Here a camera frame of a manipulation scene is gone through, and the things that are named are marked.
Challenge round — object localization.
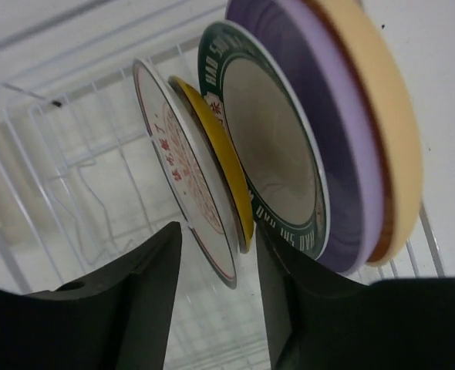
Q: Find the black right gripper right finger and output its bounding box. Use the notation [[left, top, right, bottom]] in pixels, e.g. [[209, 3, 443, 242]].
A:
[[256, 221, 455, 369]]

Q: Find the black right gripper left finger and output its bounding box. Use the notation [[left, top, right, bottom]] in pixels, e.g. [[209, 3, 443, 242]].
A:
[[0, 221, 182, 369]]

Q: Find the white wire dish rack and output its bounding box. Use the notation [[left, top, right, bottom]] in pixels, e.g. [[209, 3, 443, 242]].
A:
[[0, 58, 429, 369]]

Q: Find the dark green rimmed plate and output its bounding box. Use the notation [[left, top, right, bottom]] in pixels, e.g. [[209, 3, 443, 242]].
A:
[[197, 20, 331, 260]]

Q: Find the white plate orange sunburst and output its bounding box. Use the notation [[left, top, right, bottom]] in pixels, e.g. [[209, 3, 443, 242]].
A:
[[132, 59, 242, 289]]

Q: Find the beige plastic plate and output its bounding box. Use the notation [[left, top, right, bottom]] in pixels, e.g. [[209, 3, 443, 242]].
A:
[[306, 1, 423, 267]]

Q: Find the yellow rimmed amber plate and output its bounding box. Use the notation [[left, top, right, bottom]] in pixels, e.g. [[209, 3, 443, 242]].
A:
[[168, 76, 254, 254]]

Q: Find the purple plastic plate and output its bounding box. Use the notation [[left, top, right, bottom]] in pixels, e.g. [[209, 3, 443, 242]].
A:
[[226, 1, 385, 275]]

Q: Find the white cutlery holder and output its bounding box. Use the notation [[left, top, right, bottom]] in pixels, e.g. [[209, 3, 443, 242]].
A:
[[0, 124, 32, 234]]

